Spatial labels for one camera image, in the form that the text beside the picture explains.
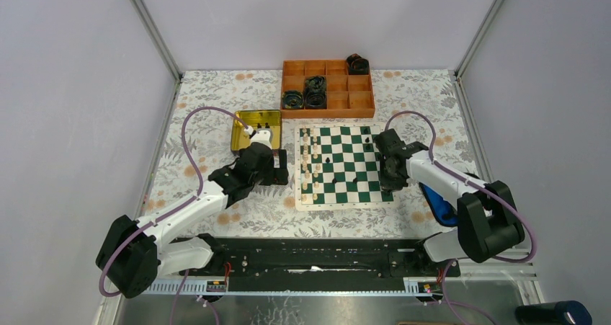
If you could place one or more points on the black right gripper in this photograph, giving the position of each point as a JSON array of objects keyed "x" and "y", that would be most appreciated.
[{"x": 388, "y": 185}]

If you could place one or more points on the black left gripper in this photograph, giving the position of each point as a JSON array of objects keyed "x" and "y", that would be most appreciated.
[{"x": 278, "y": 176}]

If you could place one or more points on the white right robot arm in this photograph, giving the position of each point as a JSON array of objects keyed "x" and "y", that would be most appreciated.
[{"x": 480, "y": 225}]

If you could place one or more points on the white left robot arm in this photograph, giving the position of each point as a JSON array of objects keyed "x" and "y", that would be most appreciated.
[{"x": 137, "y": 251}]

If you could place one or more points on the white chess pieces row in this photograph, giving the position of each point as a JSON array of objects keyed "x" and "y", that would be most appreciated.
[{"x": 310, "y": 165}]

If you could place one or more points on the green white chess board mat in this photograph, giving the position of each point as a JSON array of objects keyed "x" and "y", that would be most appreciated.
[{"x": 343, "y": 143}]

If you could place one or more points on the gold metal tin box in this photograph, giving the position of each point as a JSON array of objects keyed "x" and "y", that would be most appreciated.
[{"x": 268, "y": 119}]

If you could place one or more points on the floral table cloth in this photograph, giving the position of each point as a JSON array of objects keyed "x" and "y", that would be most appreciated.
[{"x": 421, "y": 105}]

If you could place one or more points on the black tape roll in tray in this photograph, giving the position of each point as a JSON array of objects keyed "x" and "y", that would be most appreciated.
[
  {"x": 315, "y": 84},
  {"x": 292, "y": 100},
  {"x": 315, "y": 99}
]

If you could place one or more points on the orange wooden compartment tray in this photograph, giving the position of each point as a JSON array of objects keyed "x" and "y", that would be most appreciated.
[{"x": 348, "y": 96}]

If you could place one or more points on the blue cloth pouch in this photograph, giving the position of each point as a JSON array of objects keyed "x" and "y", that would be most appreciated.
[{"x": 441, "y": 209}]

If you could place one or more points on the black tape roll behind tray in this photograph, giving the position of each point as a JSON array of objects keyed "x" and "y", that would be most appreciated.
[{"x": 357, "y": 65}]

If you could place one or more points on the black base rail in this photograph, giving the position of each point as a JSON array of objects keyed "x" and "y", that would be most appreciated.
[{"x": 319, "y": 265}]

